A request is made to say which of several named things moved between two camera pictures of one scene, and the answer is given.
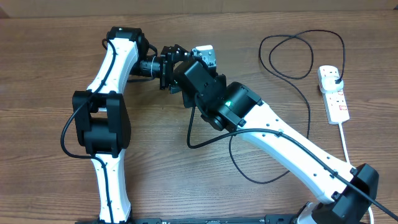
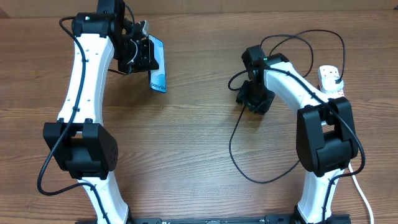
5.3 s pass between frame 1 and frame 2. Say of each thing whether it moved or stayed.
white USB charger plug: stayed
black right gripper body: moved
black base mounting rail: stayed
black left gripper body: moved
